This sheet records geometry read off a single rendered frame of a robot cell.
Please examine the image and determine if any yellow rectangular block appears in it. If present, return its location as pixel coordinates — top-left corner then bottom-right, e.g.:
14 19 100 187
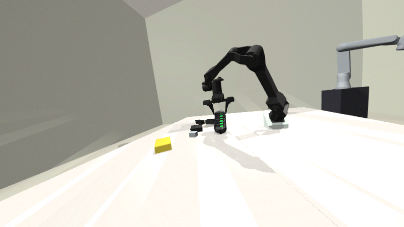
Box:
154 137 172 154

